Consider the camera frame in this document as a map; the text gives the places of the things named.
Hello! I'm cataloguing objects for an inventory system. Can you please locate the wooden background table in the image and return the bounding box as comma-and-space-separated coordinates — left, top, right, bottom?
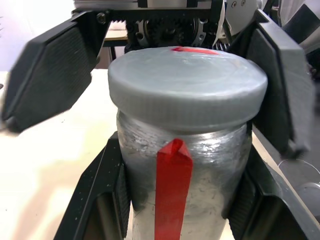
103, 21, 130, 48

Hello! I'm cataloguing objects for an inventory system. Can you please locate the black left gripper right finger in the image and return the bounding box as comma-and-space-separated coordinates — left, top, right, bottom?
221, 121, 308, 240

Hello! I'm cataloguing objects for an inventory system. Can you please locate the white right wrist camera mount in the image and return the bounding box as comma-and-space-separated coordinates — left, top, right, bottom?
223, 0, 258, 39

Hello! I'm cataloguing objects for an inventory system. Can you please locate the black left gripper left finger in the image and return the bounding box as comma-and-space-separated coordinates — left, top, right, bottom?
53, 130, 131, 240

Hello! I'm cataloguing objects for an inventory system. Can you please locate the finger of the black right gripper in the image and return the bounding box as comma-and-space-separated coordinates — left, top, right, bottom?
1, 10, 112, 133
228, 8, 317, 159

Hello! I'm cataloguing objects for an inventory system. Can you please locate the translucent grey jar lid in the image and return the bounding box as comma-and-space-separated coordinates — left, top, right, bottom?
107, 46, 269, 132

